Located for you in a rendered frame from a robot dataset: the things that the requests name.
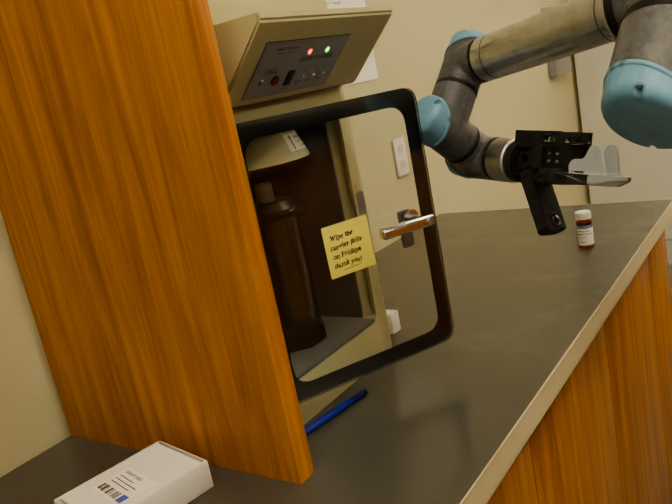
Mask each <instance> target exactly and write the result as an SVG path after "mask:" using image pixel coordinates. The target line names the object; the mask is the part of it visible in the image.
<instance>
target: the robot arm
mask: <svg viewBox="0 0 672 504"><path fill-rule="evenodd" d="M615 41H616V42H615ZM612 42H615V46H614V50H613V54H612V57H611V61H610V65H609V68H608V70H607V72H606V74H605V77H604V80H603V93H602V98H601V111H602V114H603V118H604V120H605V122H606V123H607V124H608V126H609V127H610V128H611V129H612V130H613V131H614V132H615V133H617V134H618V135H619V136H621V137H622V138H624V139H626V140H628V141H630V142H632V143H635V144H637V145H641V146H644V147H650V146H651V145H652V146H655V147H656V148H657V149H671V148H672V0H571V1H569V2H566V3H564V4H561V5H559V6H556V7H554V8H551V9H549V10H546V11H544V12H541V13H539V14H536V15H534V16H531V17H529V18H526V19H524V20H521V21H519V22H516V23H514V24H511V25H508V26H506V27H503V28H501V29H498V30H496V31H493V32H491V33H488V34H486V35H485V34H484V33H482V32H480V31H478V30H474V29H470V30H469V31H468V30H466V29H463V30H460V31H458V32H456V33H455V34H454V35H453V37H452V38H451V41H450V43H449V46H448V47H447V49H446V51H445V54H444V60H443V63H442V66H441V69H440V72H439V75H438V78H437V81H436V83H435V86H434V89H433V91H432V94H431V95H427V96H425V97H423V98H421V99H420V100H419V101H418V102H417V106H418V112H419V118H420V124H421V130H422V136H423V142H424V145H425V146H427V147H430V148H431V149H433V150H434V151H435V152H437V153H438V154H440V155H441V156H442V157H444V158H445V163H446V164H447V167H448V169H449V171H450V172H452V173H453V174H455V175H457V176H461V177H464V178H468V179H485V180H493V181H500V182H509V183H518V182H520V183H522V186H523V189H524V192H525V195H526V198H527V202H528V205H529V208H530V211H531V214H532V217H533V220H534V223H535V226H536V229H537V232H538V234H539V235H541V236H546V235H555V234H558V233H560V232H562V231H564V230H565V229H566V228H567V227H566V224H565V221H564V218H563V215H562V212H561V209H560V206H559V203H558V200H557V197H556V194H555V191H554V188H553V185H552V184H554V185H590V186H605V187H622V186H624V185H626V184H628V183H630V182H631V180H632V177H627V176H623V175H622V173H621V168H620V159H619V150H618V148H617V147H616V146H614V145H609V146H607V148H606V149H605V151H604V152H603V148H602V147H601V146H600V145H597V144H596V145H592V137H593V133H587V132H563V131H541V130H516V133H515V138H506V137H489V136H487V135H485V134H484V133H482V132H481V131H480V130H479V129H478V128H477V127H476V126H474V125H473V124H472V123H471V122H470V121H469V118H470V115H471V112H472V109H473V106H474V103H475V100H476V98H477V94H478V91H479V88H480V85H481V84H482V83H486V82H489V81H492V80H495V79H498V78H501V77H504V76H507V75H511V74H514V73H517V72H520V71H523V70H526V69H530V68H533V67H536V66H539V65H542V64H546V63H549V62H552V61H555V60H558V59H561V58H565V57H568V56H571V55H574V54H577V53H580V52H584V51H587V50H590V49H593V48H596V47H599V46H603V45H606V44H609V43H612ZM584 143H585V144H584ZM573 144H581V145H573Z"/></svg>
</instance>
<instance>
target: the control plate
mask: <svg viewBox="0 0 672 504"><path fill-rule="evenodd" d="M350 35H351V34H343V35H334V36H324V37H315V38H305V39H296V40H286V41H277V42H267V43H266V46H265V48H264V50H263V52H262V55H261V57H260V59H259V61H258V64H257V66H256V68H255V70H254V73H253V75H252V77H251V79H250V82H249V84H248V86H247V88H246V91H245V93H244V95H243V97H242V100H241V101H243V100H248V99H253V98H258V97H263V96H268V95H273V94H278V93H283V92H288V91H293V90H298V89H303V88H308V87H313V86H318V85H323V84H325V83H326V81H327V79H328V77H329V75H330V73H331V71H332V69H333V67H334V66H335V64H336V62H337V60H338V58H339V56H340V54H341V52H342V50H343V48H344V46H345V44H346V42H347V41H348V39H349V37H350ZM327 46H330V49H329V51H328V52H325V49H326V47H327ZM310 48H313V51H312V53H311V54H310V55H307V52H308V50H309V49H310ZM322 68H323V69H324V74H322V73H321V74H319V71H320V70H321V69H322ZM291 70H296V72H295V74H294V76H293V78H292V80H291V82H290V84H289V85H285V86H282V84H283V82H284V80H285V78H286V76H287V74H288V72H289V71H291ZM312 70H314V73H315V75H314V76H312V75H311V76H310V75H309V74H310V72H311V71H312ZM302 72H304V75H305V77H304V78H303V77H301V78H300V77H299V76H300V73H302ZM275 76H278V77H279V82H278V83H277V84H276V85H274V86H272V85H271V80H272V79H273V78H274V77H275ZM260 80H263V83H262V85H261V86H259V87H258V86H257V83H258V82H259V81H260Z"/></svg>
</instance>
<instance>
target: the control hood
mask: <svg viewBox="0 0 672 504"><path fill-rule="evenodd" d="M392 10H393V9H392V7H390V6H373V7H353V8H334V9H314V10H294V11H274V12H257V13H253V14H250V15H247V16H243V17H240V18H237V19H233V20H230V21H226V22H223V23H220V24H216V25H213V27H214V31H215V36H216V40H217V44H218V49H219V53H220V58H221V62H222V66H223V71H224V75H225V80H226V84H227V88H228V93H229V97H230V102H231V106H232V108H235V107H240V106H245V105H250V104H254V103H259V102H264V101H269V100H273V99H278V98H283V97H288V96H292V95H297V94H302V93H307V92H311V91H316V90H321V89H326V88H330V87H335V86H340V85H345V84H349V83H353V82H354V81H355V80H356V79H357V77H358V75H359V73H360V71H361V69H362V68H363V66H364V64H365V62H366V60H367V58H368V57H369V55H370V53H371V51H372V49H373V48H374V46H375V44H376V42H377V40H378V38H379V37H380V35H381V33H382V31H383V29H384V27H385V26H386V24H387V22H388V20H389V18H390V17H391V15H392ZM343 34H351V35H350V37H349V39H348V41H347V42H346V44H345V46H344V48H343V50H342V52H341V54H340V56H339V58H338V60H337V62H336V64H335V66H334V67H333V69H332V71H331V73H330V75H329V77H328V79H327V81H326V83H325V84H323V85H318V86H313V87H308V88H303V89H298V90H293V91H288V92H283V93H278V94H273V95H268V96H263V97H258V98H253V99H248V100H243V101H241V100H242V97H243V95H244V93H245V91H246V88H247V86H248V84H249V82H250V79H251V77H252V75H253V73H254V70H255V68H256V66H257V64H258V61H259V59H260V57H261V55H262V52H263V50H264V48H265V46H266V43H267V42H277V41H286V40H296V39H305V38H315V37H324V36H334V35H343Z"/></svg>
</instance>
